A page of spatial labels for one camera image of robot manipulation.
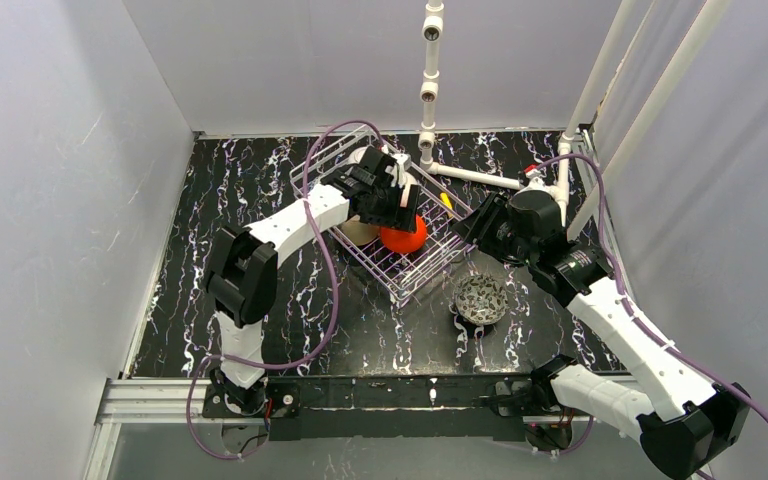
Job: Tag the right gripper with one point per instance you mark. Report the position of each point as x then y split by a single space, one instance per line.
475 226

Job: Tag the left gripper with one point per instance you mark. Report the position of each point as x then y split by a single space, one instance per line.
396 208

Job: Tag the floral beige bowl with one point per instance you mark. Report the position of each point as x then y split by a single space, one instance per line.
358 232

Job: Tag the white wire dish rack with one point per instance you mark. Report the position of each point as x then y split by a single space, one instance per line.
402 275

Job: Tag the glossy orange bowl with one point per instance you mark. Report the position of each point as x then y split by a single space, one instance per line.
403 242

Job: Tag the brown leaf patterned bowl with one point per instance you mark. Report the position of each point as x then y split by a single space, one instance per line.
480 299

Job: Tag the white ribbed bowl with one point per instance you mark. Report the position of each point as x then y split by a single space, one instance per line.
406 181

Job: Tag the plain white bowl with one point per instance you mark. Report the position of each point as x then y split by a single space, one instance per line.
356 156

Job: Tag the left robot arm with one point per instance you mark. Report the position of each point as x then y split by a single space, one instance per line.
243 268

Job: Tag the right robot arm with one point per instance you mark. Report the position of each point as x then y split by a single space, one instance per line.
681 419

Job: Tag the yellow black tool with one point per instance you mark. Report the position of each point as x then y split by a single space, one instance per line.
446 201

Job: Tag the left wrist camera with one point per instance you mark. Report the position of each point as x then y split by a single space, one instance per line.
402 164

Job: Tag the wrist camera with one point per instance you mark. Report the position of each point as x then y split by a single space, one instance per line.
402 164
533 179

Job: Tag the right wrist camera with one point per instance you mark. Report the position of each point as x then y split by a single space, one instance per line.
533 179

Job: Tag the white PVC pipe frame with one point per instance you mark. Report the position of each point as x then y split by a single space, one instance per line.
550 63

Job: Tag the aluminium front rail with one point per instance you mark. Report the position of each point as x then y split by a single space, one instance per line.
175 400

